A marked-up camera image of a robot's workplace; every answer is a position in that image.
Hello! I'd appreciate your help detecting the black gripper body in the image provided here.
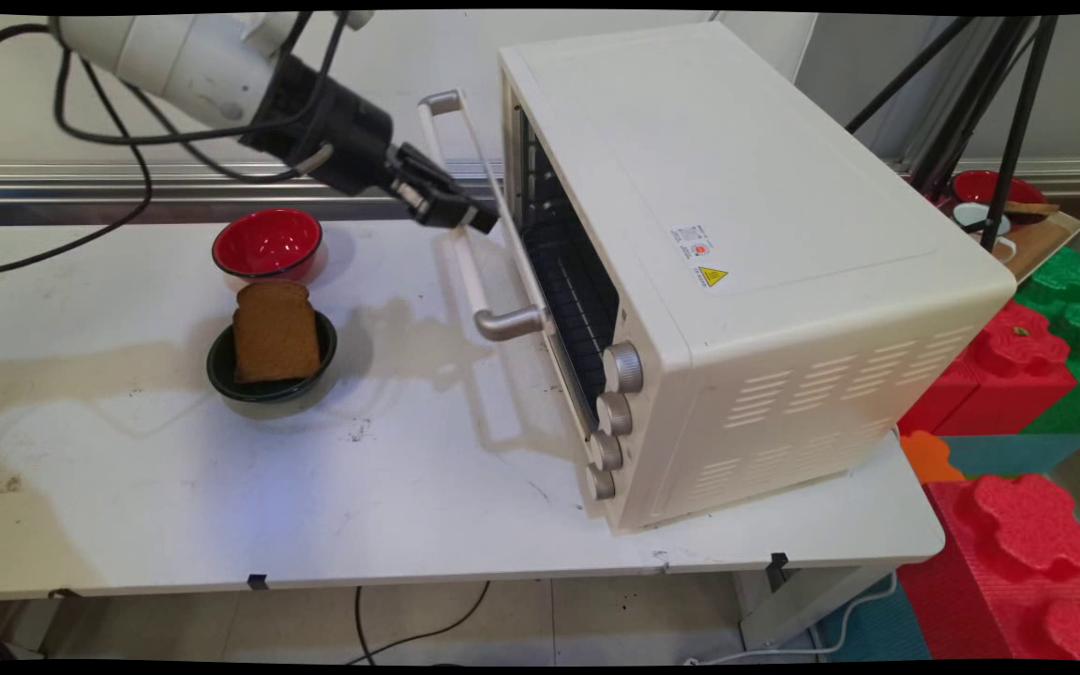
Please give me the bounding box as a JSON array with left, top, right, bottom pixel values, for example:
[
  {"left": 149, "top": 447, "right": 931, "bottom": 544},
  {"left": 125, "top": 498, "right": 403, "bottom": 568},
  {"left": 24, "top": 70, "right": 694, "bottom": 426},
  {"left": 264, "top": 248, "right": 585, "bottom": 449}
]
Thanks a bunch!
[{"left": 239, "top": 53, "right": 412, "bottom": 198}]

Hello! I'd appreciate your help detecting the cream toaster oven body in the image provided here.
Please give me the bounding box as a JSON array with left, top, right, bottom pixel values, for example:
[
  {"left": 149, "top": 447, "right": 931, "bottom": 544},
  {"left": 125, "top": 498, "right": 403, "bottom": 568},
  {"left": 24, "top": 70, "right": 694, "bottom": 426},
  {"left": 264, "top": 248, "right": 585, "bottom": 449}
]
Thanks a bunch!
[{"left": 498, "top": 21, "right": 1018, "bottom": 538}]

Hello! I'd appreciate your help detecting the teal foam block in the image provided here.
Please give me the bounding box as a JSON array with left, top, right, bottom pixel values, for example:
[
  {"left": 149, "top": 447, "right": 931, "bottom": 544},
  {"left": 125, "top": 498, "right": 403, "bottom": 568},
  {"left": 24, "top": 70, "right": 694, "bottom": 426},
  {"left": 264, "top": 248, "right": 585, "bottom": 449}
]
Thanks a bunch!
[{"left": 939, "top": 432, "right": 1080, "bottom": 481}]

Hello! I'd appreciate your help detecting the brown bread slice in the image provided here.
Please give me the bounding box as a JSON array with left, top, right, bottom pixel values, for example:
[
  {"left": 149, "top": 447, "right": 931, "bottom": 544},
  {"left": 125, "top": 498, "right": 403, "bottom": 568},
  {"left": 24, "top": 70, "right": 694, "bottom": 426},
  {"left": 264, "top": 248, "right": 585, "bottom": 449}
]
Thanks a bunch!
[{"left": 232, "top": 278, "right": 322, "bottom": 384}]

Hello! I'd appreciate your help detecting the large silver oven knob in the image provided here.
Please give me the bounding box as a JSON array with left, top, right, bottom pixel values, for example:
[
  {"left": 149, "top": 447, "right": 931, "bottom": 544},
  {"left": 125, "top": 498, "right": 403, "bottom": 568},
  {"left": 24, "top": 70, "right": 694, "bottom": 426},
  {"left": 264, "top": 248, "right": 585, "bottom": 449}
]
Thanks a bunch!
[{"left": 602, "top": 341, "right": 645, "bottom": 395}]

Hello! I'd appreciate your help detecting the white cup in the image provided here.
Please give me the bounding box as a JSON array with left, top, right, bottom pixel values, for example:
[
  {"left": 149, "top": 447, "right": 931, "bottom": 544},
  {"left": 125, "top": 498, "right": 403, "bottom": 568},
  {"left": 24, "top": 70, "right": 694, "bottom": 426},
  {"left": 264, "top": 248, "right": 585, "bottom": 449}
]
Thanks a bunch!
[{"left": 954, "top": 202, "right": 1020, "bottom": 264}]

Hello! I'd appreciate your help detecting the wooden tray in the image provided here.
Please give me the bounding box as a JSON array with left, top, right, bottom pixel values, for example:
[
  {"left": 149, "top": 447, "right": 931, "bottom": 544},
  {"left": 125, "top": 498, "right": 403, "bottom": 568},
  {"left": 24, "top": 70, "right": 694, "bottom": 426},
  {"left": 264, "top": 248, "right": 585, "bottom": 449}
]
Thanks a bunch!
[{"left": 994, "top": 211, "right": 1080, "bottom": 285}]

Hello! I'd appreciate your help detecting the black oven rack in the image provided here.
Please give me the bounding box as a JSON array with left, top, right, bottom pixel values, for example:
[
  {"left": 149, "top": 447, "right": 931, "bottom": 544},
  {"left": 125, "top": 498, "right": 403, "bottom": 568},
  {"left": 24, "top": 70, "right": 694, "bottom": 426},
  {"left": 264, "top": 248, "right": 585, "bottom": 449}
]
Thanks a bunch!
[{"left": 521, "top": 214, "right": 622, "bottom": 398}]

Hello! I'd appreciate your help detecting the black floor cable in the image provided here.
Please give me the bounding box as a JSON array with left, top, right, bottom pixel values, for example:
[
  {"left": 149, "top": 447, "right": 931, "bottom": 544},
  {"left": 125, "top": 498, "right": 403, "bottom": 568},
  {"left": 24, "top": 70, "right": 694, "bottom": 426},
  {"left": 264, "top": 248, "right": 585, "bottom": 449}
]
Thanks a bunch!
[{"left": 354, "top": 580, "right": 493, "bottom": 667}]

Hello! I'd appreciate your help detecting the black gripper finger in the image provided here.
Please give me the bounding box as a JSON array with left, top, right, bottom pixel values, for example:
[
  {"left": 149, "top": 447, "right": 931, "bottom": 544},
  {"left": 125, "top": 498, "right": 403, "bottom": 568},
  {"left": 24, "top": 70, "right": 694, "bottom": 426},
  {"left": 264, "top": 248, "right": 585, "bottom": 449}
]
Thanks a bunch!
[
  {"left": 394, "top": 142, "right": 479, "bottom": 209},
  {"left": 405, "top": 180, "right": 502, "bottom": 235}
]

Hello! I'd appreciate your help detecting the white floor cable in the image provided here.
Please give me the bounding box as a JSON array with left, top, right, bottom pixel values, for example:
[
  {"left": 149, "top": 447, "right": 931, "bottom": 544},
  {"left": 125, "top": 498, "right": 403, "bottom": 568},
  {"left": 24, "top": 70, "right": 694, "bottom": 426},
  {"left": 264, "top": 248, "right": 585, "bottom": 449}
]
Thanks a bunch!
[{"left": 688, "top": 571, "right": 900, "bottom": 667}]

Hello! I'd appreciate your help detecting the large red foam block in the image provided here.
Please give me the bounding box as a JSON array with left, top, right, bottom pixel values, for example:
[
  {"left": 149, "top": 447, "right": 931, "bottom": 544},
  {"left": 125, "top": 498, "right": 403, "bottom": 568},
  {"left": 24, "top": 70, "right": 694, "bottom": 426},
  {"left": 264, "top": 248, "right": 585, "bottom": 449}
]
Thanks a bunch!
[{"left": 895, "top": 472, "right": 1080, "bottom": 663}]

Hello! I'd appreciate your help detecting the black tripod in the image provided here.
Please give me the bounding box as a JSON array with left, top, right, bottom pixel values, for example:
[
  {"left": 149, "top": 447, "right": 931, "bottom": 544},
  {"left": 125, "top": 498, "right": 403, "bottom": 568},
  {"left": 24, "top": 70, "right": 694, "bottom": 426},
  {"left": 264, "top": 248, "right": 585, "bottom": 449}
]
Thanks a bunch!
[{"left": 847, "top": 16, "right": 1064, "bottom": 253}]

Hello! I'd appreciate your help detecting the oven door with bar handle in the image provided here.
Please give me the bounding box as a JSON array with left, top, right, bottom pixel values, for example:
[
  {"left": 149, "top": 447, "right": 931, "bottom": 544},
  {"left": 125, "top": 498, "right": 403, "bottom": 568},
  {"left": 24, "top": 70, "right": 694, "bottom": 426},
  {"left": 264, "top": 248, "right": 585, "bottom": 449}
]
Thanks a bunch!
[{"left": 416, "top": 88, "right": 603, "bottom": 443}]

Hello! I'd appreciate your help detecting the aluminium wall rail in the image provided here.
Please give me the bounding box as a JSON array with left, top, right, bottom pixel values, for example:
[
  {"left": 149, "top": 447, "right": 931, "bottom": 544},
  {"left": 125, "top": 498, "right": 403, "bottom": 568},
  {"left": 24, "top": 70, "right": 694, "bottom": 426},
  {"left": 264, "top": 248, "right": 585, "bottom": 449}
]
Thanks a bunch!
[{"left": 0, "top": 159, "right": 509, "bottom": 224}]

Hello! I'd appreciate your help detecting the green foam block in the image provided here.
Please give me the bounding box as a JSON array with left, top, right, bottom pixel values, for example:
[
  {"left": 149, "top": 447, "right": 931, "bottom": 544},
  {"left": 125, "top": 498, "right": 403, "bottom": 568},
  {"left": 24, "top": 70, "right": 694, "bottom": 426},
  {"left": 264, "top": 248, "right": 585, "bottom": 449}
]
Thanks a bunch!
[{"left": 1012, "top": 246, "right": 1080, "bottom": 436}]

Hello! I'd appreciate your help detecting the small brown bread piece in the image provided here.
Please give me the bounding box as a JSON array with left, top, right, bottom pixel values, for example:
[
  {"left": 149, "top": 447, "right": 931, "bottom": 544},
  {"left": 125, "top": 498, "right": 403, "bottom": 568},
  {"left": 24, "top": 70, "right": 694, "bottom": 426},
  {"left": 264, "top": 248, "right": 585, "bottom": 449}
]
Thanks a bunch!
[{"left": 1006, "top": 200, "right": 1064, "bottom": 226}]

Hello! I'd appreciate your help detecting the red bowl beside tripod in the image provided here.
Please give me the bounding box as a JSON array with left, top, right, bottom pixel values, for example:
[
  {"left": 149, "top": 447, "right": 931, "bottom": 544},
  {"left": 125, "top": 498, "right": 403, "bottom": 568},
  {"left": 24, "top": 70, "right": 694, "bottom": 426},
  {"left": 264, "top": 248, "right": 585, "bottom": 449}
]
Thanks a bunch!
[{"left": 952, "top": 170, "right": 1048, "bottom": 222}]

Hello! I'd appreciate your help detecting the orange foam block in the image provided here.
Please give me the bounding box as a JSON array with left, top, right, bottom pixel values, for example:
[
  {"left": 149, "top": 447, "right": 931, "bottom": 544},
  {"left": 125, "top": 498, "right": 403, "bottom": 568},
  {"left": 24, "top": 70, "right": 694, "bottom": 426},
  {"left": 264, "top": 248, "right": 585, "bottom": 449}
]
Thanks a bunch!
[{"left": 898, "top": 429, "right": 968, "bottom": 486}]

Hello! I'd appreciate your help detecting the white table leg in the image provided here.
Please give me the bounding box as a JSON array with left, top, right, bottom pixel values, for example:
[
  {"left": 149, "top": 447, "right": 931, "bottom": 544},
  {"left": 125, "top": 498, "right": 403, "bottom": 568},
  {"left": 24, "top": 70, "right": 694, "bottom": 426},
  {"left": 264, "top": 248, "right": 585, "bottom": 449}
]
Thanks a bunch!
[{"left": 736, "top": 562, "right": 898, "bottom": 653}]

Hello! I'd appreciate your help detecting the dark green bowl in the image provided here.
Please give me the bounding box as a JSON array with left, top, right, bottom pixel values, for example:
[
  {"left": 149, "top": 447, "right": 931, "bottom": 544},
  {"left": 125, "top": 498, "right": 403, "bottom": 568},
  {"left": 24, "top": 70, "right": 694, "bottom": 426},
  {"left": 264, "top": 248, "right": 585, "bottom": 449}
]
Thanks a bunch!
[{"left": 205, "top": 308, "right": 339, "bottom": 405}]

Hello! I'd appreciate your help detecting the red bowl with black rim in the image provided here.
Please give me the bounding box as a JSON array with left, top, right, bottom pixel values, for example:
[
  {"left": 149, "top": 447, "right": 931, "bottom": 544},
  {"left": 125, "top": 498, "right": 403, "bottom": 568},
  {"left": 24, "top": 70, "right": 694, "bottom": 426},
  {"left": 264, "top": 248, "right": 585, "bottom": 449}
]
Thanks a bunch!
[{"left": 211, "top": 207, "right": 326, "bottom": 285}]

